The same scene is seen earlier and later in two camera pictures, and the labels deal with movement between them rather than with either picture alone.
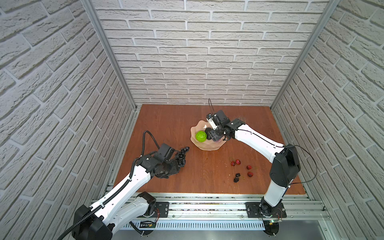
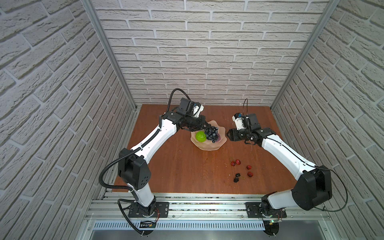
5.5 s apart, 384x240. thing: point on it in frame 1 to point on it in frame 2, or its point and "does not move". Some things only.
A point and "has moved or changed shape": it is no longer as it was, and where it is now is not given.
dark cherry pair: [236, 179] does not move
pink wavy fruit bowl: [208, 145] does not move
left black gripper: [176, 170] to [203, 126]
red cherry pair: [233, 162] does not move
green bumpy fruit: [201, 136] does not move
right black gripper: [212, 133] to [234, 133]
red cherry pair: [249, 174] does not move
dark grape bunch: [180, 157] has moved or changed shape
